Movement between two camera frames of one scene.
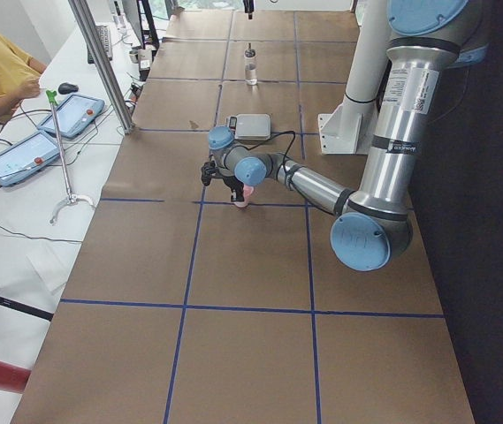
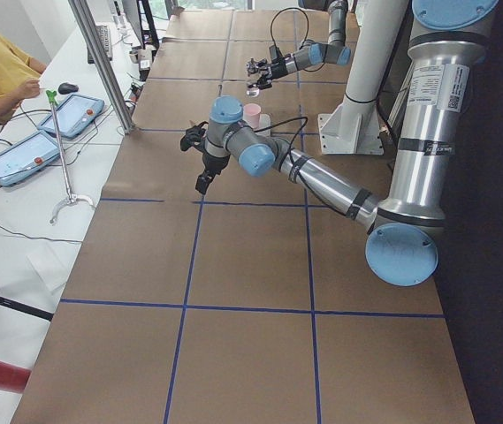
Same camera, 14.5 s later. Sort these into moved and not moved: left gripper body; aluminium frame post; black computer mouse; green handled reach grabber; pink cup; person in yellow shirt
Moved: left gripper body; pink cup
Not moved: aluminium frame post; black computer mouse; person in yellow shirt; green handled reach grabber
